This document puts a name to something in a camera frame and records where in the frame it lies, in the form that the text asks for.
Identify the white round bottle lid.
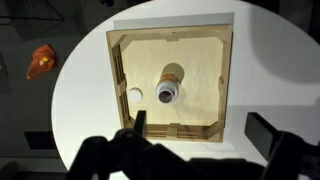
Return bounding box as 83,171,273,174
128,87,144,103

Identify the light wooden slotted tray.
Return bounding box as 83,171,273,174
105,23,234,144

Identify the white bottle with orange label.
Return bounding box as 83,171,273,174
155,62,186,104

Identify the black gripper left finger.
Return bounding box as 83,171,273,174
133,109,148,138

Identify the orange plastic toy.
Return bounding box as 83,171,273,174
25,44,57,81

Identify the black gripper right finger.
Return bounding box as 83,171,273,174
244,112,284,160

